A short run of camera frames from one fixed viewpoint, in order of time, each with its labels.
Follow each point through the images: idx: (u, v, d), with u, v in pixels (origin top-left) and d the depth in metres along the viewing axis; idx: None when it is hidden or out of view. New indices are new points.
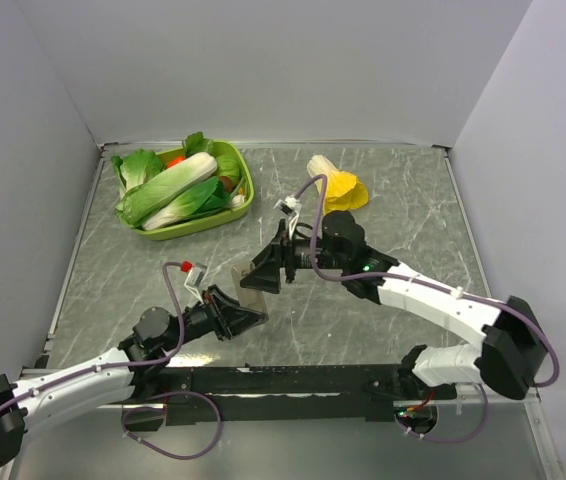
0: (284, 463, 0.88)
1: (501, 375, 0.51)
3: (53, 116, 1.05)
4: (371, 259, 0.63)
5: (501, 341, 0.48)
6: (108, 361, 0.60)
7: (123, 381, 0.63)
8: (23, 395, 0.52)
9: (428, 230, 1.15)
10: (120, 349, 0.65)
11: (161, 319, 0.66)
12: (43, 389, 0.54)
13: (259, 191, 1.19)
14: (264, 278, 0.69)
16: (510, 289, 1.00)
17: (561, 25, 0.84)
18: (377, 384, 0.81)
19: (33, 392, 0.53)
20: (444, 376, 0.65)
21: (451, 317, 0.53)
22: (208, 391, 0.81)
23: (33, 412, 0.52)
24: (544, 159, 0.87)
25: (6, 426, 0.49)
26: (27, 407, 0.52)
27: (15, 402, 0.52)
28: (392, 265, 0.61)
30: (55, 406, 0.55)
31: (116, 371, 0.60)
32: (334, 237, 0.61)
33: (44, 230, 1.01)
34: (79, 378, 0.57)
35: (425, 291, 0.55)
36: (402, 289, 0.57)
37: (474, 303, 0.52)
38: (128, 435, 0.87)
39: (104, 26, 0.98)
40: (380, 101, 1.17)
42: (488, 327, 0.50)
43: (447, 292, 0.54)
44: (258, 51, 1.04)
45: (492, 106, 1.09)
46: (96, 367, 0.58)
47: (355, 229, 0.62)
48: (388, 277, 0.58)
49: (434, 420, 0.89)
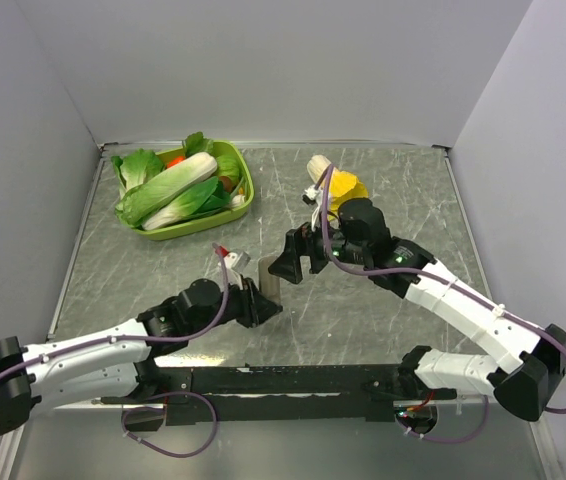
0: (284, 463, 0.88)
1: (522, 402, 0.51)
3: (52, 116, 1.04)
4: (404, 252, 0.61)
5: (538, 372, 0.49)
6: (126, 333, 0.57)
7: (138, 356, 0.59)
8: (32, 361, 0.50)
9: (428, 230, 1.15)
10: (139, 321, 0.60)
11: (210, 291, 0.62)
12: (54, 356, 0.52)
13: (259, 191, 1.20)
14: (286, 267, 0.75)
16: (510, 290, 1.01)
17: (561, 24, 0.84)
18: (377, 384, 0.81)
19: (42, 359, 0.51)
20: (447, 382, 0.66)
21: (486, 335, 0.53)
22: (208, 391, 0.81)
23: (41, 379, 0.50)
24: (544, 162, 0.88)
25: (11, 392, 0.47)
26: (36, 373, 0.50)
27: (22, 368, 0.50)
28: (428, 261, 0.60)
30: (64, 375, 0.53)
31: (132, 344, 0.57)
32: (351, 222, 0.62)
33: (44, 229, 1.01)
34: (92, 348, 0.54)
35: (461, 301, 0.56)
36: (439, 293, 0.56)
37: (513, 325, 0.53)
38: (128, 435, 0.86)
39: (103, 25, 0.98)
40: (380, 99, 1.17)
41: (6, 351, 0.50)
42: (527, 355, 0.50)
43: (489, 309, 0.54)
44: (258, 51, 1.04)
45: (492, 107, 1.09)
46: (111, 337, 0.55)
47: (372, 211, 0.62)
48: (424, 276, 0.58)
49: (434, 420, 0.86)
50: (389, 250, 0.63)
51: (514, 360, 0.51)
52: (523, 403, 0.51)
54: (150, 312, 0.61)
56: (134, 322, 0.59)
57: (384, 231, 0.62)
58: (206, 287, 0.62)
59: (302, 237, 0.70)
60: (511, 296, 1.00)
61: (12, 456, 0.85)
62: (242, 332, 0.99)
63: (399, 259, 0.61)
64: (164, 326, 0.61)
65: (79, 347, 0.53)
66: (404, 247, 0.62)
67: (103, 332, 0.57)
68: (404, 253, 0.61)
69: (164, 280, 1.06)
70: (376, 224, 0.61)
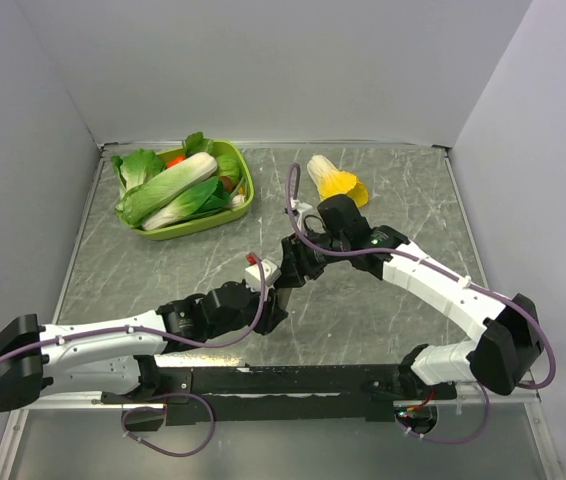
0: (284, 463, 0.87)
1: (492, 371, 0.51)
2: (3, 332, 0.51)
3: (52, 116, 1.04)
4: (380, 236, 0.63)
5: (500, 335, 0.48)
6: (144, 325, 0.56)
7: (154, 349, 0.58)
8: (48, 342, 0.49)
9: (428, 230, 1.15)
10: (159, 313, 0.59)
11: (244, 295, 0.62)
12: (69, 339, 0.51)
13: (259, 191, 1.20)
14: (287, 275, 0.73)
16: (509, 289, 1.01)
17: (560, 26, 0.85)
18: (377, 384, 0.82)
19: (58, 341, 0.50)
20: (442, 375, 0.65)
21: (454, 305, 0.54)
22: (208, 392, 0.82)
23: (54, 361, 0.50)
24: (543, 162, 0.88)
25: (23, 371, 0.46)
26: (50, 354, 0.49)
27: (37, 348, 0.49)
28: (402, 242, 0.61)
30: (77, 360, 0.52)
31: (148, 337, 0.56)
32: (326, 212, 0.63)
33: (45, 228, 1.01)
34: (109, 335, 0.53)
35: (431, 275, 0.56)
36: (409, 269, 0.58)
37: (479, 295, 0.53)
38: (128, 435, 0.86)
39: (104, 27, 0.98)
40: (381, 99, 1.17)
41: (23, 328, 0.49)
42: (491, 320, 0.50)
43: (454, 280, 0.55)
44: (258, 51, 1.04)
45: (491, 107, 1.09)
46: (128, 327, 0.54)
47: (342, 199, 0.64)
48: (396, 255, 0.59)
49: (434, 420, 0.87)
50: (366, 235, 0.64)
51: (479, 327, 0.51)
52: (493, 372, 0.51)
54: (170, 304, 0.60)
56: (154, 314, 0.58)
57: (359, 218, 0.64)
58: (236, 291, 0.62)
59: (293, 244, 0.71)
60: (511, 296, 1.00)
61: (12, 456, 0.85)
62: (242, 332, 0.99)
63: (375, 241, 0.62)
64: (183, 322, 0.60)
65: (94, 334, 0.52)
66: (379, 230, 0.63)
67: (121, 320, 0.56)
68: (380, 236, 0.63)
69: (164, 279, 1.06)
70: (348, 210, 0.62)
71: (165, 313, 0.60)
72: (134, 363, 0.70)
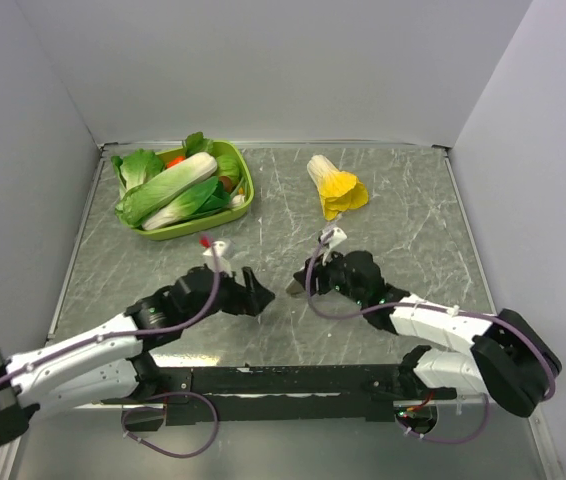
0: (284, 463, 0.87)
1: (502, 389, 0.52)
2: None
3: (52, 116, 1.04)
4: (389, 294, 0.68)
5: (488, 350, 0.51)
6: (113, 330, 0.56)
7: (131, 352, 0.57)
8: (16, 372, 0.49)
9: (428, 230, 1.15)
10: (127, 315, 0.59)
11: (208, 278, 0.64)
12: (38, 366, 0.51)
13: (259, 191, 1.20)
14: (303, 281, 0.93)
16: (509, 289, 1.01)
17: (560, 26, 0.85)
18: (377, 384, 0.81)
19: (27, 368, 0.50)
20: (445, 380, 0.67)
21: (447, 333, 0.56)
22: (208, 391, 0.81)
23: (29, 389, 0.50)
24: (542, 162, 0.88)
25: None
26: (22, 384, 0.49)
27: (8, 380, 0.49)
28: (404, 295, 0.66)
30: (55, 381, 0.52)
31: (121, 341, 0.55)
32: (353, 272, 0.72)
33: (45, 229, 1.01)
34: (80, 349, 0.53)
35: (427, 314, 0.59)
36: (409, 314, 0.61)
37: (468, 319, 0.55)
38: (128, 435, 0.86)
39: (104, 27, 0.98)
40: (380, 99, 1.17)
41: None
42: (480, 338, 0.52)
43: (443, 312, 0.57)
44: (257, 51, 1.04)
45: (491, 107, 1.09)
46: (97, 337, 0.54)
47: (372, 265, 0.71)
48: (398, 306, 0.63)
49: (434, 420, 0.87)
50: (381, 292, 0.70)
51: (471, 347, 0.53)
52: (502, 389, 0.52)
54: (139, 306, 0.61)
56: (121, 317, 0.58)
57: (378, 279, 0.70)
58: (201, 276, 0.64)
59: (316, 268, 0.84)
60: (511, 296, 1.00)
61: (12, 456, 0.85)
62: (242, 332, 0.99)
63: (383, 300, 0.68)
64: (154, 317, 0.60)
65: (63, 350, 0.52)
66: (392, 290, 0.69)
67: (89, 332, 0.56)
68: (390, 295, 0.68)
69: (163, 279, 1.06)
70: (368, 273, 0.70)
71: (135, 313, 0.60)
72: (127, 366, 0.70)
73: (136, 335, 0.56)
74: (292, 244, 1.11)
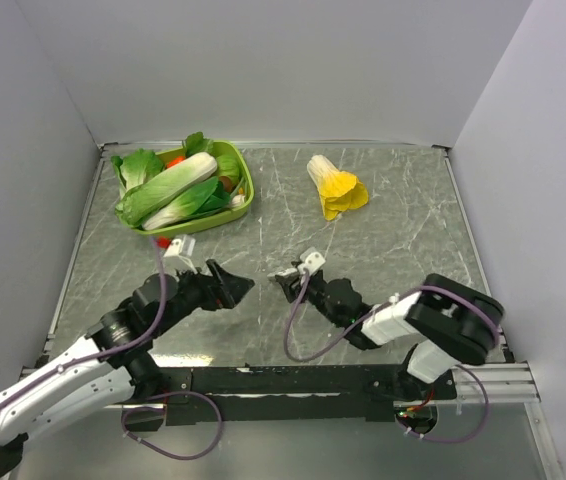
0: (285, 463, 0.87)
1: (453, 348, 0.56)
2: None
3: (52, 115, 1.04)
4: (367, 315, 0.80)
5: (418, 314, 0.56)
6: (74, 357, 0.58)
7: (101, 371, 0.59)
8: None
9: (428, 230, 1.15)
10: (90, 337, 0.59)
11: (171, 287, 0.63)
12: (2, 409, 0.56)
13: (259, 191, 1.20)
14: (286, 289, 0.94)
16: (509, 289, 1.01)
17: (561, 26, 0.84)
18: (377, 384, 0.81)
19: None
20: (434, 367, 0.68)
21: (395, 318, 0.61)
22: (208, 391, 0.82)
23: None
24: (543, 162, 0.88)
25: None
26: None
27: None
28: None
30: (25, 417, 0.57)
31: (83, 367, 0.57)
32: (336, 304, 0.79)
33: (44, 229, 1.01)
34: (42, 384, 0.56)
35: (381, 313, 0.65)
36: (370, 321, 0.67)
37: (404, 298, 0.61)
38: (128, 435, 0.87)
39: (103, 27, 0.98)
40: (380, 100, 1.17)
41: None
42: (412, 307, 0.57)
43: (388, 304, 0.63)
44: (257, 51, 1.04)
45: (491, 107, 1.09)
46: (57, 368, 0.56)
47: (352, 296, 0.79)
48: (366, 320, 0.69)
49: (434, 420, 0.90)
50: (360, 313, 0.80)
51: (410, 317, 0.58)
52: (452, 346, 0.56)
54: (100, 326, 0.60)
56: (84, 341, 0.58)
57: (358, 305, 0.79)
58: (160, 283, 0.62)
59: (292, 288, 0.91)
60: (511, 296, 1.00)
61: None
62: (242, 332, 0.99)
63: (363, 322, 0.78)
64: (120, 330, 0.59)
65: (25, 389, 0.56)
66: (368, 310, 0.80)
67: (55, 360, 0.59)
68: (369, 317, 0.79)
69: None
70: (351, 304, 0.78)
71: (97, 335, 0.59)
72: (121, 373, 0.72)
73: (99, 357, 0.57)
74: (291, 244, 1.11)
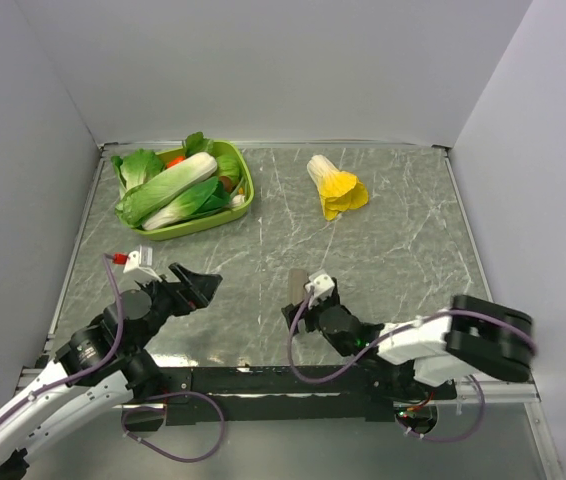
0: (284, 463, 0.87)
1: (498, 372, 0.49)
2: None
3: (52, 115, 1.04)
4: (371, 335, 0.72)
5: (456, 342, 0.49)
6: (45, 383, 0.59)
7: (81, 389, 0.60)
8: None
9: (428, 230, 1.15)
10: (58, 361, 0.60)
11: (143, 301, 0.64)
12: None
13: (259, 191, 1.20)
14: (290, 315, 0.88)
16: (510, 289, 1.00)
17: (560, 26, 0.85)
18: (376, 384, 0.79)
19: None
20: (446, 375, 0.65)
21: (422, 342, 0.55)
22: (209, 391, 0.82)
23: None
24: (543, 162, 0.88)
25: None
26: None
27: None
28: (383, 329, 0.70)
30: (8, 443, 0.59)
31: (54, 393, 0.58)
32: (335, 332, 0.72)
33: (45, 229, 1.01)
34: (16, 413, 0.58)
35: (400, 338, 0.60)
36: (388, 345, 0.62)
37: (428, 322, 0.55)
38: (128, 435, 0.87)
39: (103, 26, 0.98)
40: (380, 99, 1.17)
41: None
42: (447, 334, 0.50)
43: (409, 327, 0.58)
44: (257, 51, 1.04)
45: (492, 106, 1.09)
46: (28, 396, 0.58)
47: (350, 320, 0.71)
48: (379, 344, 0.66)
49: (434, 419, 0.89)
50: (366, 333, 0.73)
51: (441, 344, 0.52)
52: (496, 370, 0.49)
54: (68, 348, 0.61)
56: (52, 367, 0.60)
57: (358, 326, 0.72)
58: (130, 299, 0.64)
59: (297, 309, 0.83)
60: (511, 296, 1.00)
61: None
62: (242, 332, 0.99)
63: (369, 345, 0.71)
64: (88, 349, 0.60)
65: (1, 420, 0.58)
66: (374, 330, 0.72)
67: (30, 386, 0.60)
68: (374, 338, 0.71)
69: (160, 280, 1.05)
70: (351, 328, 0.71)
71: (66, 357, 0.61)
72: (118, 378, 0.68)
73: (68, 382, 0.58)
74: (291, 244, 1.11)
